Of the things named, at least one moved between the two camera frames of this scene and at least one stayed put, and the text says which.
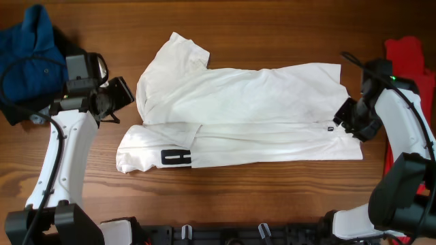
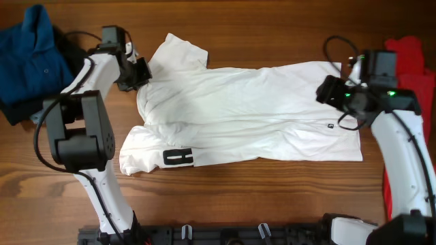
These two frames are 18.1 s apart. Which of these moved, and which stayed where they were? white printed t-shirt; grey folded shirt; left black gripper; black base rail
Moved: left black gripper
Stayed: white printed t-shirt; black base rail; grey folded shirt
